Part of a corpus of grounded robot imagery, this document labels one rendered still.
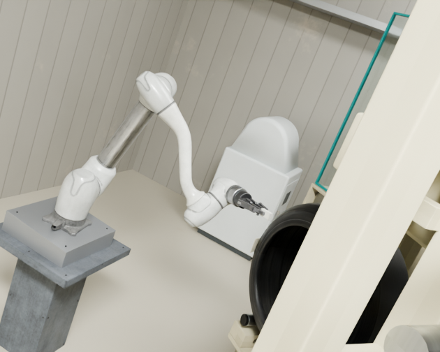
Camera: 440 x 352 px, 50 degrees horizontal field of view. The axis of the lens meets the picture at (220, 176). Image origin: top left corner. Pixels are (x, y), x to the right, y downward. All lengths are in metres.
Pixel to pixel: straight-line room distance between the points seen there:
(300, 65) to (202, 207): 2.93
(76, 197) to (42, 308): 0.58
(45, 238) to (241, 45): 3.32
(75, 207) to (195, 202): 0.56
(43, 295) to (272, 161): 2.44
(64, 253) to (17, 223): 0.28
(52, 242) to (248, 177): 2.40
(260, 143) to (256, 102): 0.80
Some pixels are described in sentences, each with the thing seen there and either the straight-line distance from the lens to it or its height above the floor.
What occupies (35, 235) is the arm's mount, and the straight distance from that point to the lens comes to 2.28.
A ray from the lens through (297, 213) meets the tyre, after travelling 1.63.
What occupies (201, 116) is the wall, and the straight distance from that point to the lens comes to 5.14.
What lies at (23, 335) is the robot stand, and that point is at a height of 0.14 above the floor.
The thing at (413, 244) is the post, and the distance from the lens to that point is 1.87.
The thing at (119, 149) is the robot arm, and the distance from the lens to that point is 2.36.
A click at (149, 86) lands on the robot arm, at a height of 1.51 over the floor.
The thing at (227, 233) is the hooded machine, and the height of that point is 0.15.
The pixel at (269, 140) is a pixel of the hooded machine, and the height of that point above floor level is 1.11.
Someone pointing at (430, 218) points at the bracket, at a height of 1.66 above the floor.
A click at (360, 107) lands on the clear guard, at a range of 2.53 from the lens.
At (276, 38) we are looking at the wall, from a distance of 4.90.
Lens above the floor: 1.85
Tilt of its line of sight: 16 degrees down
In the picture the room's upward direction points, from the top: 22 degrees clockwise
